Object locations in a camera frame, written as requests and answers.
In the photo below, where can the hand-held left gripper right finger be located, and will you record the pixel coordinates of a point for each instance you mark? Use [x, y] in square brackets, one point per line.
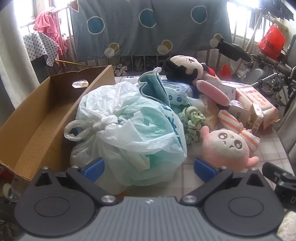
[203, 168]

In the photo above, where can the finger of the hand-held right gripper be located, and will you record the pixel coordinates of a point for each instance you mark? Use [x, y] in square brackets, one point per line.
[281, 183]

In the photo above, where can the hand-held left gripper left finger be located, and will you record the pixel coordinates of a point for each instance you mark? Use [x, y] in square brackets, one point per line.
[94, 168]

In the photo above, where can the white green plastic bag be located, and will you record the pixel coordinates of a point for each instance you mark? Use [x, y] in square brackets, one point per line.
[129, 134]

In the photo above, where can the brown cardboard box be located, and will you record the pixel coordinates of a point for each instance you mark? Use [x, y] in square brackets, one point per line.
[37, 120]

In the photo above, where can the blue wet wipes pack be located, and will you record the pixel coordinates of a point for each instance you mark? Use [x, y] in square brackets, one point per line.
[179, 92]

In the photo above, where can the pink plush toy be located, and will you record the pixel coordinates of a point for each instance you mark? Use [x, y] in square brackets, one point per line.
[227, 148]

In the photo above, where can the green scrunchie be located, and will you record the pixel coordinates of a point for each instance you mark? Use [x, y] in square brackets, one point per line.
[193, 122]

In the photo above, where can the small brown carton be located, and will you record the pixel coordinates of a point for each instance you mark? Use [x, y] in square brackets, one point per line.
[245, 115]

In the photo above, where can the red wet wipes pack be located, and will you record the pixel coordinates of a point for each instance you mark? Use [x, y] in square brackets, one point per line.
[259, 99]

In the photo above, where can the teal towel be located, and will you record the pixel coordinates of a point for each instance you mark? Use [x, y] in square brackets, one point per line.
[151, 85]

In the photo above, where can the small red bag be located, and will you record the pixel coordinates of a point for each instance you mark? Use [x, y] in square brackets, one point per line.
[224, 70]

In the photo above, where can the black-haired plush doll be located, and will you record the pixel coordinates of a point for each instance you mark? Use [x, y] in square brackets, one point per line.
[182, 66]

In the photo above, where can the yellow stick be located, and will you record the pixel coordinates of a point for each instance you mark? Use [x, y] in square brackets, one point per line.
[71, 63]

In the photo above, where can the wheelchair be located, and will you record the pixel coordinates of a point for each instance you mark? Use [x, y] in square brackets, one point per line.
[277, 71]

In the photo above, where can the black saddle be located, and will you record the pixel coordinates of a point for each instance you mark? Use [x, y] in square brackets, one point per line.
[232, 49]

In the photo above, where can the white star-patterned cloth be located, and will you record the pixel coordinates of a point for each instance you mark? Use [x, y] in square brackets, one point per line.
[39, 45]

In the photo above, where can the red plastic bag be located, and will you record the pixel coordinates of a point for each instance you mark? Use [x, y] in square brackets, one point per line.
[271, 40]

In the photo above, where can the white curtain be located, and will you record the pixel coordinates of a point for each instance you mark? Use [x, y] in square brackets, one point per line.
[13, 51]

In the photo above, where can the teal dotted bedsheet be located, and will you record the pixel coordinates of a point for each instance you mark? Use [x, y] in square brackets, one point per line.
[143, 30]

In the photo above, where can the pink garment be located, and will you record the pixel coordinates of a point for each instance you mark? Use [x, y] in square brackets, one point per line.
[49, 25]

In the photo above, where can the dark hanging clothes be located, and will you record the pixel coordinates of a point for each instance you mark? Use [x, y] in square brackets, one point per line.
[272, 11]

